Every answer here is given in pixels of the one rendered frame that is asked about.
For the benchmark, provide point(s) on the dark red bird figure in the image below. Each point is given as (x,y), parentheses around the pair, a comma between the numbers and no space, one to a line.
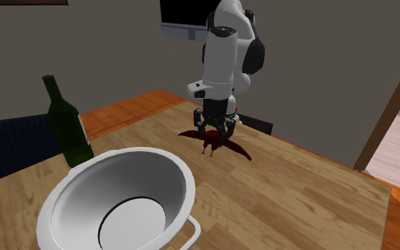
(236,149)

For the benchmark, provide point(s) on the dark blue rug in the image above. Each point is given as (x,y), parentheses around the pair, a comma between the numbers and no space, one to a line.
(12,145)

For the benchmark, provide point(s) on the brown framed wall picture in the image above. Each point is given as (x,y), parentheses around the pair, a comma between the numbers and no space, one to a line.
(26,1)

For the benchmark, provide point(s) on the dark robot stand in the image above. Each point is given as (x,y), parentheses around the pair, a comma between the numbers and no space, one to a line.
(256,125)

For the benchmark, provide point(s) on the dark green glass bottle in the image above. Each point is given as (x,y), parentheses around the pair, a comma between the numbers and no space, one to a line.
(68,131)

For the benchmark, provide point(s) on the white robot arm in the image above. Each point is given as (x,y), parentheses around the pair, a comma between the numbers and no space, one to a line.
(220,59)

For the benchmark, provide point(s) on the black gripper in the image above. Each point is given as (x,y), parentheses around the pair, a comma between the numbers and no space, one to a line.
(215,108)

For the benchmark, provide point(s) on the wooden table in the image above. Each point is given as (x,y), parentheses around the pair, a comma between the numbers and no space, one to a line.
(289,194)

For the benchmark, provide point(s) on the brown door frame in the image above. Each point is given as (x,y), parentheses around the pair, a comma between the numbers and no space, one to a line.
(386,110)

